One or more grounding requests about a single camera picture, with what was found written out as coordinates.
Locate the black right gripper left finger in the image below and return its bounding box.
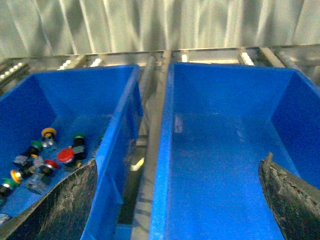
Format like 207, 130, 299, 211
0, 159, 98, 240

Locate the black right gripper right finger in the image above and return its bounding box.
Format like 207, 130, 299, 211
258, 152, 320, 240

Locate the red mushroom button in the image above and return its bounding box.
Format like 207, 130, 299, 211
56, 148, 82, 172

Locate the blue bin with buttons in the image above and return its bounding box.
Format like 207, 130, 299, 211
0, 64, 143, 240

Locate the red button small left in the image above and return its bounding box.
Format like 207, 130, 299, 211
26, 159, 60, 195

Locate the yellow button lying left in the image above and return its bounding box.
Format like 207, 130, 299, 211
10, 166, 35, 184

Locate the green button near left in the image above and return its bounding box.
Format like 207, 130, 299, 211
0, 178, 19, 207

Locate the green button far left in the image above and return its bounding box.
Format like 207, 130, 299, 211
12, 140, 43, 167

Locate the green button centre far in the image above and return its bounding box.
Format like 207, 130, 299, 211
71, 132, 87, 160

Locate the yellow button upright far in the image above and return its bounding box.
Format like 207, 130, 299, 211
41, 127, 57, 151

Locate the empty blue bin right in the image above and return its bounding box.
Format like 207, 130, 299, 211
149, 62, 320, 240

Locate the metal rack frame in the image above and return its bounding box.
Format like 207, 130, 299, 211
0, 51, 312, 240

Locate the green button at wall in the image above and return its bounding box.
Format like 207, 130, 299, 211
98, 134, 104, 145

